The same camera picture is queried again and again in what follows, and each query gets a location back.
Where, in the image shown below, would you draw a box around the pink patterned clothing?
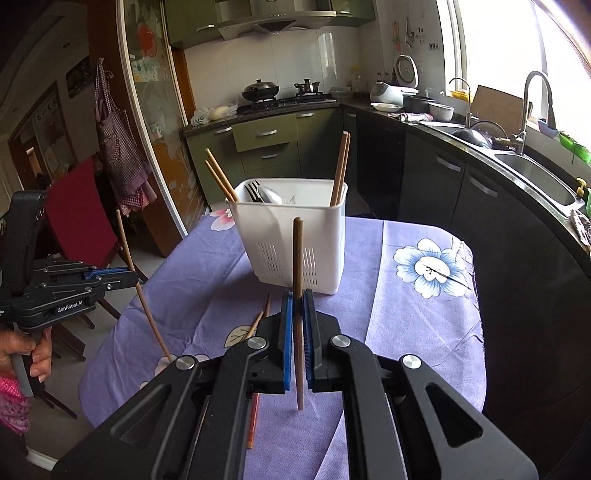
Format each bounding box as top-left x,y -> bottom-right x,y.
0,373 -> 31,435

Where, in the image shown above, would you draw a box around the steel range hood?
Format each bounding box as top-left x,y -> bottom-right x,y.
216,0 -> 338,38

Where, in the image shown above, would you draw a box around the cooker with open lid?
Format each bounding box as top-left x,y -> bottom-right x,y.
394,54 -> 420,89

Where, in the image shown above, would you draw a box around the purple floral tablecloth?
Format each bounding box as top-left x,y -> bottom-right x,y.
78,208 -> 486,480

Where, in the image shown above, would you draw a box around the green base cabinet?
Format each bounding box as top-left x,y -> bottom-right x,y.
184,108 -> 345,211

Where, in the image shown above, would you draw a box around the white plastic utensil holder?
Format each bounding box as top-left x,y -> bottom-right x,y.
226,177 -> 348,296

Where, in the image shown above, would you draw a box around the red chair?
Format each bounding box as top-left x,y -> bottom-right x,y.
28,159 -> 149,419

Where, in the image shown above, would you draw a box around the green drawer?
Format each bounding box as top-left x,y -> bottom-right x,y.
232,114 -> 299,153

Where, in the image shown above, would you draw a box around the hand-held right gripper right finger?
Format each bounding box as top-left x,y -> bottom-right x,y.
302,288 -> 541,480

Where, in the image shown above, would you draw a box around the white rice cooker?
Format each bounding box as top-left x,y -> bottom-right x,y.
370,82 -> 404,106

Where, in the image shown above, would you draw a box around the person's left hand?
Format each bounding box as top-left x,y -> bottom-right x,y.
0,325 -> 54,384

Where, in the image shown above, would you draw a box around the wooden cutting board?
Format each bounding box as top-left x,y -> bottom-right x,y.
470,85 -> 532,128

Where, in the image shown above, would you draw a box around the window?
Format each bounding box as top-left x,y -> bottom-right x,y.
438,0 -> 591,139

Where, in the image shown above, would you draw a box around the thin bamboo chopstick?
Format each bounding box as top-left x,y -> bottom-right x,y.
115,209 -> 173,363

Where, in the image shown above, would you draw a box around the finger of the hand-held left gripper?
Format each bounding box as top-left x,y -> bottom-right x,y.
24,272 -> 140,301
31,259 -> 129,281

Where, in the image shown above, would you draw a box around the black base cabinets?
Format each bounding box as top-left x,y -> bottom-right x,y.
342,106 -> 591,416

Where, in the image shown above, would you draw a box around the green wall cabinet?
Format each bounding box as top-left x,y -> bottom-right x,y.
329,0 -> 376,28
163,0 -> 223,49

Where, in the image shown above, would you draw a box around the steel sink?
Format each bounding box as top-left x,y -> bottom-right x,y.
493,152 -> 585,209

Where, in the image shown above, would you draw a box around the patterned rag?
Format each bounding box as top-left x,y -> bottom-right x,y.
570,209 -> 591,253

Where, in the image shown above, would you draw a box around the tall steel faucet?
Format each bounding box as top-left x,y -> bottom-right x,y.
514,70 -> 557,156

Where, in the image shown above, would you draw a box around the green basket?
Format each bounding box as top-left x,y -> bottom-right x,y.
558,131 -> 591,162

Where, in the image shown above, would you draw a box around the dish cloth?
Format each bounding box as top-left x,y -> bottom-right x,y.
387,110 -> 435,125

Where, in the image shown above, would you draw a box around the black pan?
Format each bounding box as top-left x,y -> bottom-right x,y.
452,120 -> 509,151

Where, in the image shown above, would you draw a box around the glass sliding door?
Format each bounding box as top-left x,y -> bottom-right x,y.
115,0 -> 206,257

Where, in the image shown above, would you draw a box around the white plastic bags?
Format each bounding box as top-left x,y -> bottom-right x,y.
191,104 -> 239,127

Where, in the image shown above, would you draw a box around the checkered apron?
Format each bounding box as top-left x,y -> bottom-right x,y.
94,57 -> 156,213

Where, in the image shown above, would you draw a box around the dark reddish chopstick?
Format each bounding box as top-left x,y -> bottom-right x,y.
246,392 -> 260,450
292,217 -> 307,411

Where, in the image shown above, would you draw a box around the small steel faucet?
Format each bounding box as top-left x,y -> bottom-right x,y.
448,77 -> 474,128

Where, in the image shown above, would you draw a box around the black pot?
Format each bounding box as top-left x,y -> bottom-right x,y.
402,93 -> 435,114

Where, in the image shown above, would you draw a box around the black wok with lid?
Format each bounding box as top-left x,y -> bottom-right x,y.
241,79 -> 280,103

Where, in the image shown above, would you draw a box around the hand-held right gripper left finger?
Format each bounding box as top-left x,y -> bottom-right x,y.
51,291 -> 296,480

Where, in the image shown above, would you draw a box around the black gas stove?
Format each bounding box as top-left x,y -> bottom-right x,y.
237,92 -> 338,112

